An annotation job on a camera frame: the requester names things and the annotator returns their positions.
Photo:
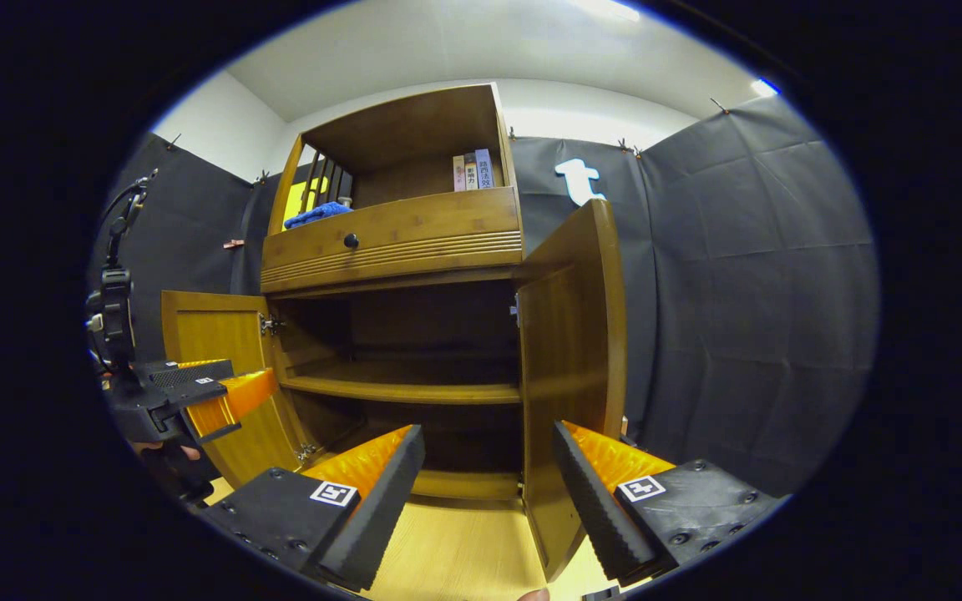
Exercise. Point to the black backdrop cloth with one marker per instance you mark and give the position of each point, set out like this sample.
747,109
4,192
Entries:
748,292

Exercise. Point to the wooden cabinet door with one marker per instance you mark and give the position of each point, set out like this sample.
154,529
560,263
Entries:
214,334
569,367

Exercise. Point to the wooden cabinet drawer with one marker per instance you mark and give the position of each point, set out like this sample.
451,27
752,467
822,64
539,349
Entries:
431,234

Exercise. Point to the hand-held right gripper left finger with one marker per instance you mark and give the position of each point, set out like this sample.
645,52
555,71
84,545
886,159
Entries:
381,509

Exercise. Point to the wooden inner shelf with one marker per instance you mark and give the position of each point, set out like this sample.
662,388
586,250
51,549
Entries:
414,390

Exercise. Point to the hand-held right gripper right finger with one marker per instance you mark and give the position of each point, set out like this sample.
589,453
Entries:
598,509

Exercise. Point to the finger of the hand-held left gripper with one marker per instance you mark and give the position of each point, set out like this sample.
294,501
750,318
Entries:
184,373
230,401

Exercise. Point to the pink book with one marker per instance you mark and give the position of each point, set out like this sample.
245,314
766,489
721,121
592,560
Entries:
458,173

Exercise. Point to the wooden double-door shoe cabinet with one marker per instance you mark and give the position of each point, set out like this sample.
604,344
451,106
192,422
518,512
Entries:
414,242

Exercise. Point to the long ceiling light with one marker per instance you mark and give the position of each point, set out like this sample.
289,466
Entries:
606,8

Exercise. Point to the blue towel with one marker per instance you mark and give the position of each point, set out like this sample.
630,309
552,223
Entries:
318,214

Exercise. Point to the yellow-brown book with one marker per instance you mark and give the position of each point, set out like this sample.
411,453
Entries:
471,171

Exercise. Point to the metal door hinge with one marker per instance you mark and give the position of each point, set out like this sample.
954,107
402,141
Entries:
307,452
514,313
268,324

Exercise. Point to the small ceiling light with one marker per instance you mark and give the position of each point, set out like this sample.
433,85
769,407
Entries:
765,87

